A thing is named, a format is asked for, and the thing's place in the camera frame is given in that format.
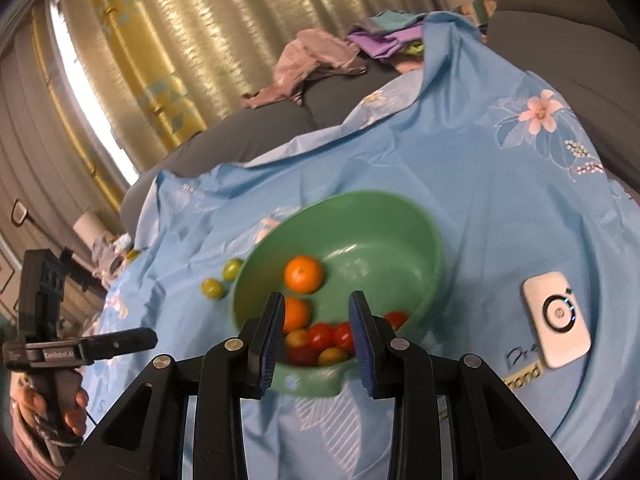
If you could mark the small yellow tomato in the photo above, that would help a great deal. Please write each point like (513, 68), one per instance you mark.
(296, 338)
(332, 356)

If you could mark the green plum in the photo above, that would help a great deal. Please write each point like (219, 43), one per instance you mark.
(212, 289)
(232, 269)

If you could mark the pile of light clothes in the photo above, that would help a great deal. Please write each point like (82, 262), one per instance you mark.
(112, 252)

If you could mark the green plastic bowl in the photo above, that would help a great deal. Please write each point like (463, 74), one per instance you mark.
(370, 240)

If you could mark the dark red cherry tomato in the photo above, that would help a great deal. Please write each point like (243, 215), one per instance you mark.
(301, 356)

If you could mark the white pocket router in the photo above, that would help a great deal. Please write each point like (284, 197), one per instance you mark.
(555, 320)

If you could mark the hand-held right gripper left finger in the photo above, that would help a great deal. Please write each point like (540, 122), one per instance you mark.
(267, 345)

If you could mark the pink garment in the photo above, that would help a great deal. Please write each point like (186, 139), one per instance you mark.
(300, 60)

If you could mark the grey curtain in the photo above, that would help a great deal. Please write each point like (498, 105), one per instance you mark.
(50, 160)

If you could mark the grey sofa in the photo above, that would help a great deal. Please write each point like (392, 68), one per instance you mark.
(260, 135)

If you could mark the blue floral cloth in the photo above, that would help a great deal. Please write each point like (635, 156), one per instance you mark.
(475, 185)

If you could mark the purple garment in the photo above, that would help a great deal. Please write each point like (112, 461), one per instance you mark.
(385, 40)

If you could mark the orange mandarin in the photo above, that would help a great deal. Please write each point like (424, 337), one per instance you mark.
(303, 274)
(297, 312)

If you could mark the person's left forearm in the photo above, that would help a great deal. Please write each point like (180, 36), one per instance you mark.
(27, 452)

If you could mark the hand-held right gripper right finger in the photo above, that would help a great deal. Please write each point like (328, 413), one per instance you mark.
(362, 345)

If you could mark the gold patterned curtain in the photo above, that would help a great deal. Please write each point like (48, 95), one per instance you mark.
(225, 35)

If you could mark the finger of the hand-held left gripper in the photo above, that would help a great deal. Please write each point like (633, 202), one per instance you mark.
(125, 342)

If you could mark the person's left hand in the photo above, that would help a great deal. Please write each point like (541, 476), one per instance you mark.
(77, 410)

